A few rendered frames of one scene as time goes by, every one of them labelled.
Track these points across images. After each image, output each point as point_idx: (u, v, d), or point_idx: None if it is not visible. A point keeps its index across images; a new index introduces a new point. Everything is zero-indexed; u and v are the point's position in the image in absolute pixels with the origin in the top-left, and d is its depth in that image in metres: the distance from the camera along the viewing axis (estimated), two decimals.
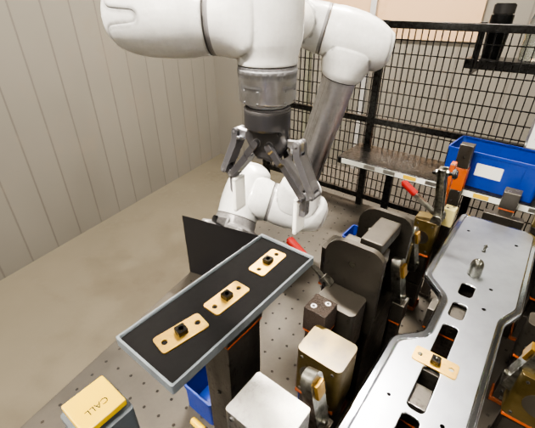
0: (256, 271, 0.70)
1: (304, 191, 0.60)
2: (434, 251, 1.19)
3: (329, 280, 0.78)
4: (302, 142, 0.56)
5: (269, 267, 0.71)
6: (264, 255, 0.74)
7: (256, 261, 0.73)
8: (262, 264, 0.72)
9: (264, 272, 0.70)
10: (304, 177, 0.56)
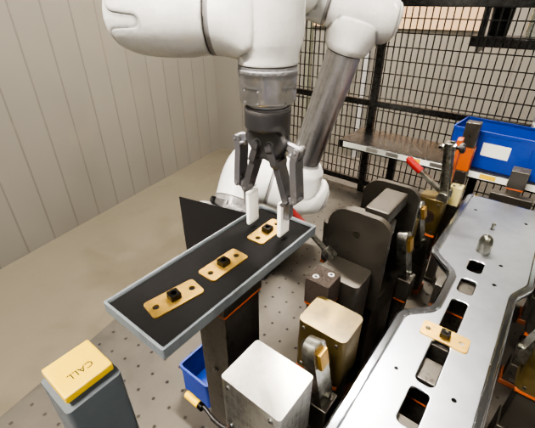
0: (255, 239, 0.66)
1: (289, 194, 0.63)
2: (439, 233, 1.15)
3: (331, 252, 0.74)
4: (302, 150, 0.56)
5: (269, 235, 0.67)
6: (263, 224, 0.70)
7: (255, 230, 0.69)
8: (261, 233, 0.68)
9: (263, 240, 0.66)
10: (294, 183, 0.58)
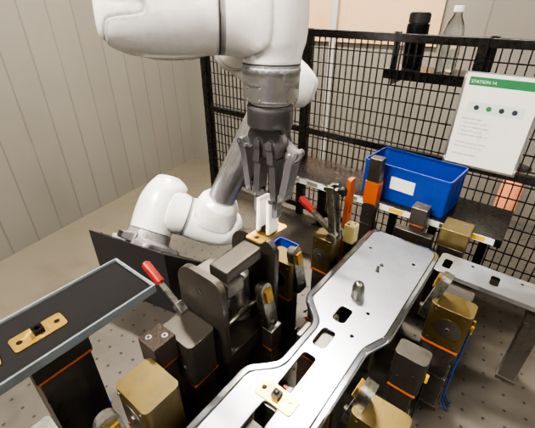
0: (253, 239, 0.66)
1: (278, 193, 0.64)
2: None
3: (181, 306, 0.75)
4: (301, 154, 0.57)
5: (267, 235, 0.67)
6: (263, 225, 0.70)
7: (255, 230, 0.68)
8: (261, 233, 0.68)
9: (261, 239, 0.65)
10: (285, 182, 0.60)
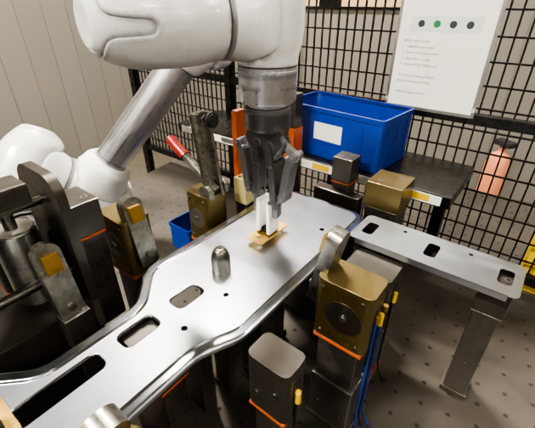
0: (254, 239, 0.66)
1: (278, 194, 0.64)
2: None
3: None
4: (300, 155, 0.57)
5: (268, 235, 0.67)
6: (263, 224, 0.70)
7: (255, 230, 0.69)
8: (261, 233, 0.68)
9: (262, 240, 0.66)
10: (284, 183, 0.59)
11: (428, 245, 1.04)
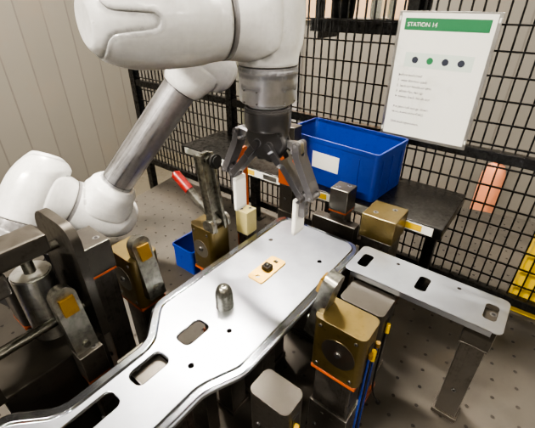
0: (255, 278, 0.71)
1: (303, 192, 0.60)
2: None
3: None
4: (302, 143, 0.55)
5: (268, 273, 0.72)
6: (263, 261, 0.75)
7: (256, 268, 0.73)
8: (261, 271, 0.73)
9: (262, 279, 0.70)
10: (303, 177, 0.56)
11: (422, 267, 1.08)
